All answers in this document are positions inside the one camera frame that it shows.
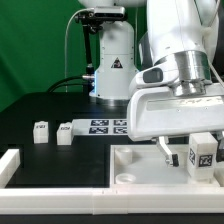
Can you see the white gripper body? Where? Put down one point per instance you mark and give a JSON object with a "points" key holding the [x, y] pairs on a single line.
{"points": [[154, 111]]}

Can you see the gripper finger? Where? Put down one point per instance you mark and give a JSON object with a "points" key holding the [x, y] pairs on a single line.
{"points": [[171, 159], [220, 149]]}

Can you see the white square tabletop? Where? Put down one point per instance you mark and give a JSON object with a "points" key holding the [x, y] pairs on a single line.
{"points": [[144, 166]]}

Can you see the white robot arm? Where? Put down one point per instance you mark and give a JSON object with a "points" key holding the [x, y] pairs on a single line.
{"points": [[181, 38]]}

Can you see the white obstacle fence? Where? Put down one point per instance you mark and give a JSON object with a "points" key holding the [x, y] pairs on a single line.
{"points": [[110, 200]]}

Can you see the white marker base plate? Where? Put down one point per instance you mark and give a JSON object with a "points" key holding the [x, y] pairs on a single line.
{"points": [[99, 127]]}

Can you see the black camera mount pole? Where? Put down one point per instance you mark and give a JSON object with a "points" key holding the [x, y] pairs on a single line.
{"points": [[88, 43]]}

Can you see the grey rear camera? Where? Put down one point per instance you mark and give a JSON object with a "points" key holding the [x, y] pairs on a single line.
{"points": [[108, 13]]}

